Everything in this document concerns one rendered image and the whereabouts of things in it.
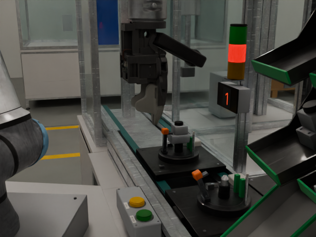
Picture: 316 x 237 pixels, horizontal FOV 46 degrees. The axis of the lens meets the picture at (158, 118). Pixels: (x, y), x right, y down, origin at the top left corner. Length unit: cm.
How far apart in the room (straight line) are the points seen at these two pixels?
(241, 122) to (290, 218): 47
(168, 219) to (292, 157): 39
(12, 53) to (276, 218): 843
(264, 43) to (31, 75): 429
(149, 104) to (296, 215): 35
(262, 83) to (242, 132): 109
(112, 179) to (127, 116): 63
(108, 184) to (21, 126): 50
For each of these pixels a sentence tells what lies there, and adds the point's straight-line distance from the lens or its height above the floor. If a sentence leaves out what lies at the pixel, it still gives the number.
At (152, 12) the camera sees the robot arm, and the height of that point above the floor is 145.
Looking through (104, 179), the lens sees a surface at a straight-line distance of 139.
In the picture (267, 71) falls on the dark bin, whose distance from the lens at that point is 62.
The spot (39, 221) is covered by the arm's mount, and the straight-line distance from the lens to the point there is 99.
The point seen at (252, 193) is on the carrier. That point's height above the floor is 97.
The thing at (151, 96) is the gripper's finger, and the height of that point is 129.
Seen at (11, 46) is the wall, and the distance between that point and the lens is 894.
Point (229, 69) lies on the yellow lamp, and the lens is 110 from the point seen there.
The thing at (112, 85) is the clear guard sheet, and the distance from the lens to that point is 218.
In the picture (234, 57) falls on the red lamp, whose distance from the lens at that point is 109.
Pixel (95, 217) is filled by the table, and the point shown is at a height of 86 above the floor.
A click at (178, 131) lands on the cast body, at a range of 123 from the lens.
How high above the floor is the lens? 145
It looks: 16 degrees down
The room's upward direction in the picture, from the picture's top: straight up
